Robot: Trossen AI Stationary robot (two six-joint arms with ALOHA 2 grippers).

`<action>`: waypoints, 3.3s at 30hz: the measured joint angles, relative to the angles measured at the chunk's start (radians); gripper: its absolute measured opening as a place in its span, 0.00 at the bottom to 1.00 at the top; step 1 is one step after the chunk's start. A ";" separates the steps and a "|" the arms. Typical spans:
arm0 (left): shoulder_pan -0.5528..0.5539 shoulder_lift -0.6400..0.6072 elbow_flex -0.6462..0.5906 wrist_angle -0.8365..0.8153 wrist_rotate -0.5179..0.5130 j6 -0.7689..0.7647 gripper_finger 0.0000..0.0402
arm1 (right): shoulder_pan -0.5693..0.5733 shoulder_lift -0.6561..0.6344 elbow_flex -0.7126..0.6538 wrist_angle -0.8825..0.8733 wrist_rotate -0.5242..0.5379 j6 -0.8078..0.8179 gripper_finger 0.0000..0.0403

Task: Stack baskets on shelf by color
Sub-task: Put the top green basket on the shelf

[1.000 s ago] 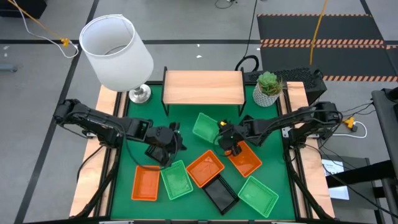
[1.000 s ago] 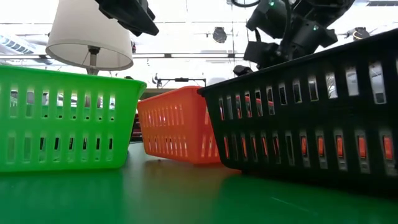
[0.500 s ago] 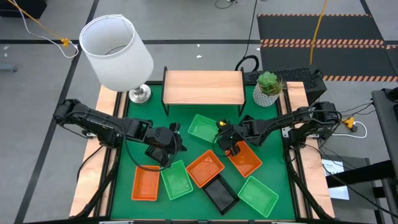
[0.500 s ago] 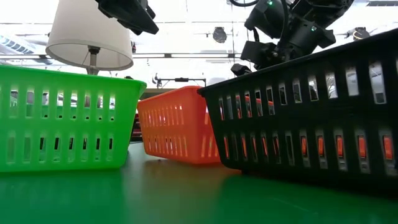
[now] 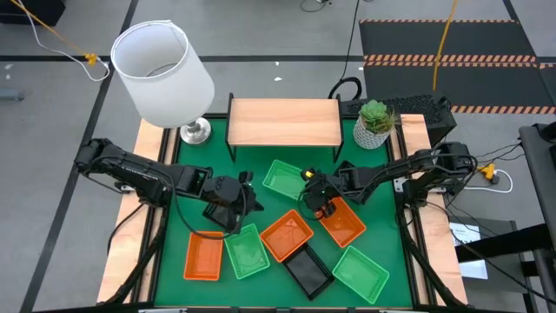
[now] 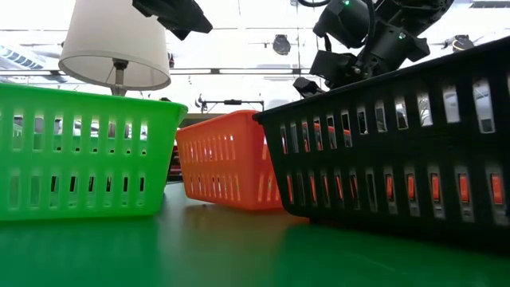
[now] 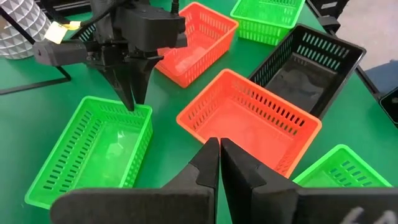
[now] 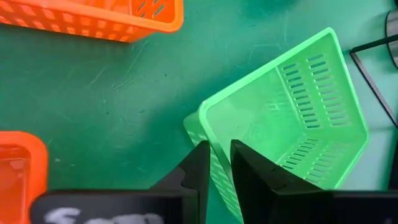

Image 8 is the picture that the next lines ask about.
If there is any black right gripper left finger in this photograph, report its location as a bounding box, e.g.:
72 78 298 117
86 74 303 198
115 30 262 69
30 139 211 224

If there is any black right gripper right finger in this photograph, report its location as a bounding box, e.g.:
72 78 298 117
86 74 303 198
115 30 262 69
229 139 398 224

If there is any green plastic basket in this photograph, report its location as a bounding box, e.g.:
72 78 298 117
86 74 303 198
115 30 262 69
183 27 370 223

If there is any red plastic basket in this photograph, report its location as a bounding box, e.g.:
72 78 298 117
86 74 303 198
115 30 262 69
0 0 184 44
0 130 50 224

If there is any wooden shelf with black frame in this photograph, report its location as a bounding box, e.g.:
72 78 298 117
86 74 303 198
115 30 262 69
349 33 398 190

